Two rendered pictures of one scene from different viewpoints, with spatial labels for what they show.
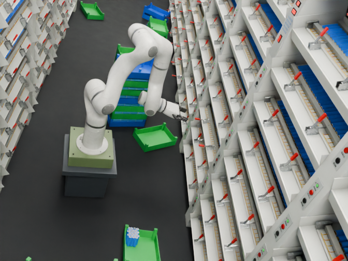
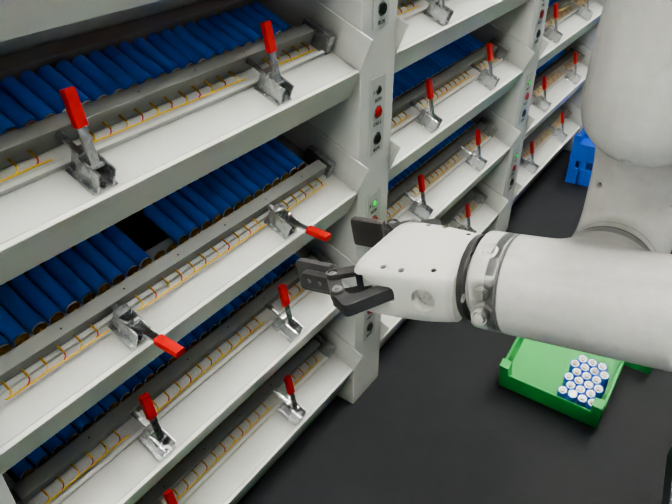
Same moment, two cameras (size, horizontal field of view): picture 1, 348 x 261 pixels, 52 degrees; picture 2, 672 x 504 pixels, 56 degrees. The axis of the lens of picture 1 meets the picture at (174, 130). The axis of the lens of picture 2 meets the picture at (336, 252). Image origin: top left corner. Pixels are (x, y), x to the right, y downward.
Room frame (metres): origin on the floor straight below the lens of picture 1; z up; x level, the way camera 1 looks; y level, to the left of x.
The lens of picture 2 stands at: (2.17, 0.37, 0.96)
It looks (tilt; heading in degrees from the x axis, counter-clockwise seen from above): 35 degrees down; 231
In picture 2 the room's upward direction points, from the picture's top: straight up
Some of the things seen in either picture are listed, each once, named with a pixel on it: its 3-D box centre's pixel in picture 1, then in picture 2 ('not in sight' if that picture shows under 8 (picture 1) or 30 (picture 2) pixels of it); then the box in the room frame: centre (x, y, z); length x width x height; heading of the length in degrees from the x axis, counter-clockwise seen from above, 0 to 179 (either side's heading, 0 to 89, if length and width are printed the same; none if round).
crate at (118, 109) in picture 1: (129, 100); not in sight; (2.33, 0.43, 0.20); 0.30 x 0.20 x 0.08; 123
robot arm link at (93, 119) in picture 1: (97, 102); not in sight; (1.56, 0.46, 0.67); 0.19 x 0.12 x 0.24; 45
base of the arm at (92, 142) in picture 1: (93, 133); not in sight; (1.55, 0.44, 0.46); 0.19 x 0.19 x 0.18
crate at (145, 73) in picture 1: (138, 67); not in sight; (2.33, 0.43, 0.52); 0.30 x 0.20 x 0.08; 123
